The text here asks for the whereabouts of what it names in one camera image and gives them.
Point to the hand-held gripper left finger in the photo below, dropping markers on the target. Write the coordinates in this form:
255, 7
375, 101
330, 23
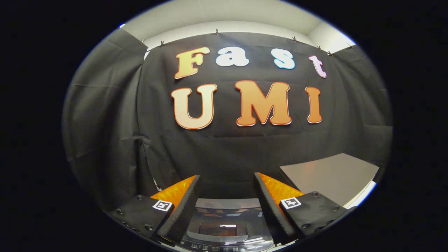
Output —
182, 217

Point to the black backdrop cloth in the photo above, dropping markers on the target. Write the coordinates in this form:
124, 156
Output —
227, 157

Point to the row of black cloth clips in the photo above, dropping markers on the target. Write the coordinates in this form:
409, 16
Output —
217, 32

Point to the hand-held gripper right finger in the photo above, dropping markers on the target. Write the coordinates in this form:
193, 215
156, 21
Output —
273, 217

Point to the washing machine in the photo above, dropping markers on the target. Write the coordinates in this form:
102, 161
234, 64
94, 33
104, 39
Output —
224, 247

